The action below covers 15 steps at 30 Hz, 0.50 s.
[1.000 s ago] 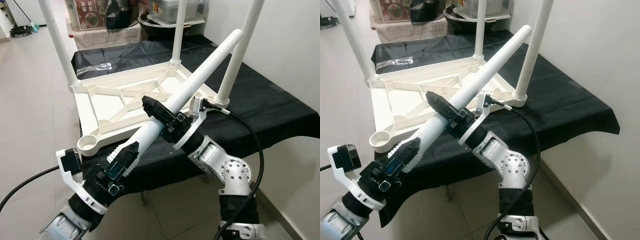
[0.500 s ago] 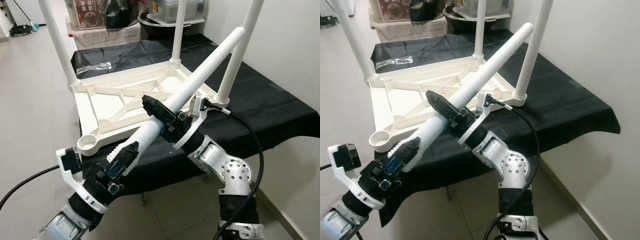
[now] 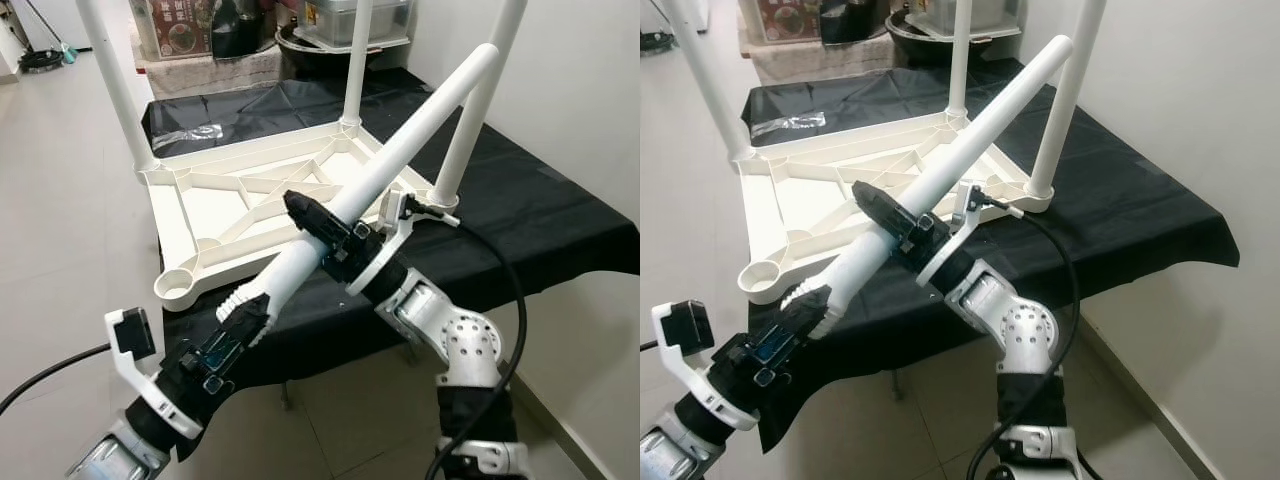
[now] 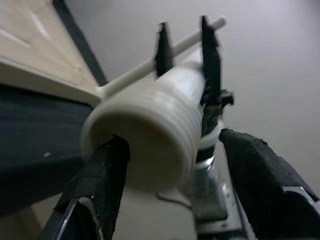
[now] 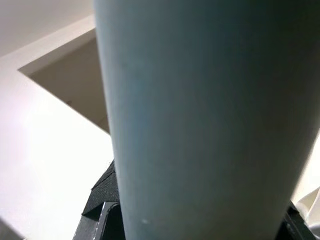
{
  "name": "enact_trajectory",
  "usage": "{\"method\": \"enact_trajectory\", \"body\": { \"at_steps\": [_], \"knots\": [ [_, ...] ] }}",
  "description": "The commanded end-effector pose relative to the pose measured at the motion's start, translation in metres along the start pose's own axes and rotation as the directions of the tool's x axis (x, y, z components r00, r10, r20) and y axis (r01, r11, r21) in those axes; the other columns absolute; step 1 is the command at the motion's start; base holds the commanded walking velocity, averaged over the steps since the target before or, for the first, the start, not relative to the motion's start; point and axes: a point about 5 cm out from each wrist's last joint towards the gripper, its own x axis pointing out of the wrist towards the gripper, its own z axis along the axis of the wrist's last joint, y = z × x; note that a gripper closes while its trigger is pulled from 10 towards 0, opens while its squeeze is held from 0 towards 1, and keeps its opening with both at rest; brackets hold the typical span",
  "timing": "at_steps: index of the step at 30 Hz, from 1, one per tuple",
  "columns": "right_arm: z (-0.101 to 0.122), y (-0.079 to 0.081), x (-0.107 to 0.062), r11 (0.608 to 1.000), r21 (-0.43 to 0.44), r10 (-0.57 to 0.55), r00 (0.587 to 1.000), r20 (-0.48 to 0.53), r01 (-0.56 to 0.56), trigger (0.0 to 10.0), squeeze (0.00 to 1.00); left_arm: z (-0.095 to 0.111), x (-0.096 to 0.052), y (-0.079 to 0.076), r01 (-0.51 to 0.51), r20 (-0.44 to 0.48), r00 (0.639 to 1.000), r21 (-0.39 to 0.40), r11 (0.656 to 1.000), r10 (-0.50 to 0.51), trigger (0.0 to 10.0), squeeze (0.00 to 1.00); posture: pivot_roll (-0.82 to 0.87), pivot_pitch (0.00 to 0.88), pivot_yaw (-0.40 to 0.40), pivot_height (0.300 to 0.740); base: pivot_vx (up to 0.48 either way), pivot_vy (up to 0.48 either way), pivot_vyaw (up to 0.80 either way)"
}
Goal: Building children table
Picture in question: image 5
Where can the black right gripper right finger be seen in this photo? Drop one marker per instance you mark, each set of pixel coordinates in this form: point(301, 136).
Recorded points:
point(295, 227)

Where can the white plastic table leg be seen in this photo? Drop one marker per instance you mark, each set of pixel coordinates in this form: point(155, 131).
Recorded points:
point(200, 112)

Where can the white plastic children table top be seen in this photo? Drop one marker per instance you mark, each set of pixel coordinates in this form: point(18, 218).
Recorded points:
point(310, 207)

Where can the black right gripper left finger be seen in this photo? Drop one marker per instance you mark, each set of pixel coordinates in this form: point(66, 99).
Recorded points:
point(100, 212)

